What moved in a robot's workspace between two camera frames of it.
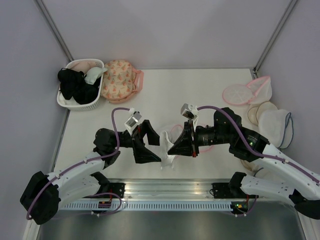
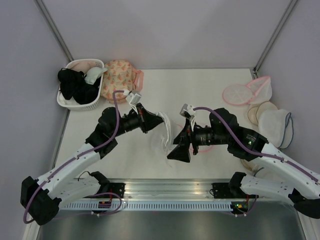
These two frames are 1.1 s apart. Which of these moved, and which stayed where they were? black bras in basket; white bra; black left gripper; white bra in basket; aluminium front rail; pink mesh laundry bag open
Moved: white bra; black left gripper
Stayed: pink mesh laundry bag open; black bras in basket; white bra in basket; aluminium front rail
